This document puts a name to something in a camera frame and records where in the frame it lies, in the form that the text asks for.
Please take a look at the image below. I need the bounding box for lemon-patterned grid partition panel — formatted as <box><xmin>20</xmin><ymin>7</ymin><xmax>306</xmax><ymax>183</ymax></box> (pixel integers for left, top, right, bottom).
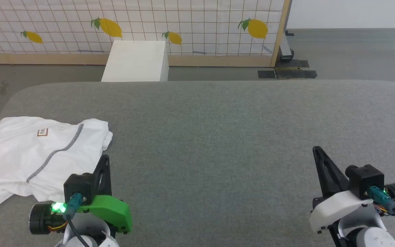
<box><xmin>0</xmin><ymin>0</ymin><xmax>292</xmax><ymax>68</ymax></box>

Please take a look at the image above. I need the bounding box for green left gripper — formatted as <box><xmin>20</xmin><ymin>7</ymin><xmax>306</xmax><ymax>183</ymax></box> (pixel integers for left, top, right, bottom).
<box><xmin>29</xmin><ymin>155</ymin><xmax>133</xmax><ymax>235</ymax></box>

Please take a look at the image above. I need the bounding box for white long-sleeve shirt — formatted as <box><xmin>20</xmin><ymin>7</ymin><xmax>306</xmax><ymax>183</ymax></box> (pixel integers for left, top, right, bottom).
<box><xmin>0</xmin><ymin>116</ymin><xmax>113</xmax><ymax>216</ymax></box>

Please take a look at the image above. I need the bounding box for lemon print tile panel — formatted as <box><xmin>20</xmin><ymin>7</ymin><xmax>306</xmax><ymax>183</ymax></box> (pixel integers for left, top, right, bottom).
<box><xmin>0</xmin><ymin>0</ymin><xmax>286</xmax><ymax>57</ymax></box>

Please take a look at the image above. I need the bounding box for grey metal support foot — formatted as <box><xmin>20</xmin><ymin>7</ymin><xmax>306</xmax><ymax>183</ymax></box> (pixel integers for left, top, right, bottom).
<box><xmin>279</xmin><ymin>30</ymin><xmax>295</xmax><ymax>62</ymax></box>

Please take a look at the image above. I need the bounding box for black floor base plate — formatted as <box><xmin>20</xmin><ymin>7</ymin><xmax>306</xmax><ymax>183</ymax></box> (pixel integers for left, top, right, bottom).
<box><xmin>257</xmin><ymin>60</ymin><xmax>318</xmax><ymax>80</ymax></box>

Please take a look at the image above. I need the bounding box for white rectangular box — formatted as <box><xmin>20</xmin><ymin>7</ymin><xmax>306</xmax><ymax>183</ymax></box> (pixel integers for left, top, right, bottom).
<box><xmin>100</xmin><ymin>40</ymin><xmax>169</xmax><ymax>82</ymax></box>

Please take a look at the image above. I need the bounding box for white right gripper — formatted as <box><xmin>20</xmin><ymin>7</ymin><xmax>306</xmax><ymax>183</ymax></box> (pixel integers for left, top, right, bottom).
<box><xmin>309</xmin><ymin>146</ymin><xmax>395</xmax><ymax>234</ymax></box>

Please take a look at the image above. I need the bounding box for black right cable teal plug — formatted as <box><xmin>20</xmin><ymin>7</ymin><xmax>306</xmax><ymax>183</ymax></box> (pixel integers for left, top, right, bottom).
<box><xmin>368</xmin><ymin>186</ymin><xmax>395</xmax><ymax>239</ymax></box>

